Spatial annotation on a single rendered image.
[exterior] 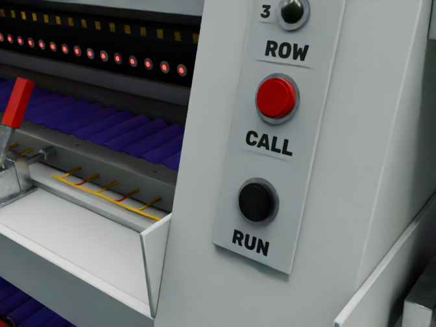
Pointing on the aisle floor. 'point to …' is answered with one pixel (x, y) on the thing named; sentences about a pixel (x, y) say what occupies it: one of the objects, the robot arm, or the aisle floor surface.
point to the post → (417, 128)
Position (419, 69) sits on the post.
